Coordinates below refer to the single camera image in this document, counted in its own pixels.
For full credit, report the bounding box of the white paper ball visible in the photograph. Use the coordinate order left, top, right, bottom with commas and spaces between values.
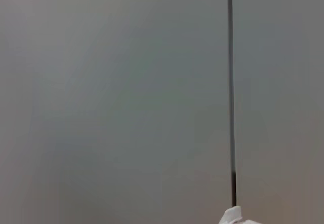
219, 205, 245, 224

